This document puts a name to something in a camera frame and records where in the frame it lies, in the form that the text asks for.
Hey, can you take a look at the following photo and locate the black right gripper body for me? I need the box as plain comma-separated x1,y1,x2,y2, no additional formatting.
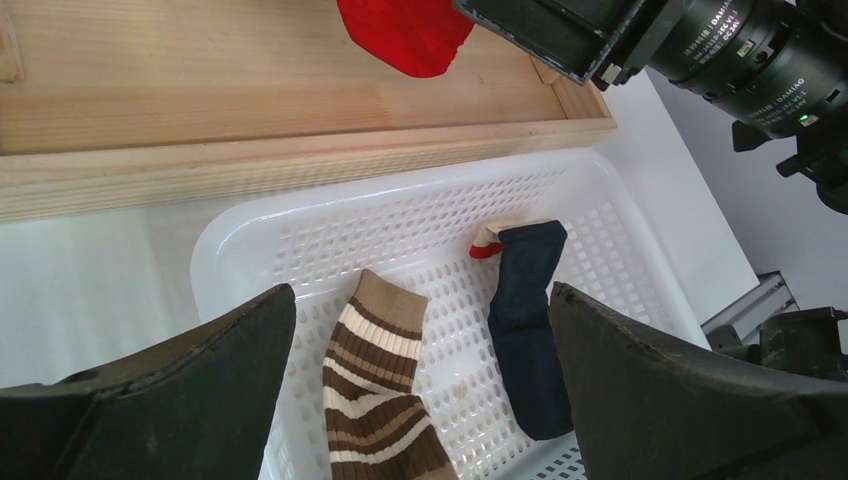
456,0,847,213

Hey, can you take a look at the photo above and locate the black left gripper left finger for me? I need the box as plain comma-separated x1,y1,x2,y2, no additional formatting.
1,284,296,479

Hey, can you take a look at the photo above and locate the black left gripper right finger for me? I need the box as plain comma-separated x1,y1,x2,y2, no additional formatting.
549,283,847,479

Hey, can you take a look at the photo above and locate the navy sock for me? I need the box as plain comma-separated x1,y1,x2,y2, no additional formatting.
469,219,573,440

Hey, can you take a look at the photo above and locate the brown striped sock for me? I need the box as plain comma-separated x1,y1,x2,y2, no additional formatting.
322,269,457,479

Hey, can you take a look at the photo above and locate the white perforated plastic basket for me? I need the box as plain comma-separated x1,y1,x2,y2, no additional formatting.
190,149,707,479

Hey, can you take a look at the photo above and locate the wooden hanger stand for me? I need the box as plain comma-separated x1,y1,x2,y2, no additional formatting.
1,1,616,222

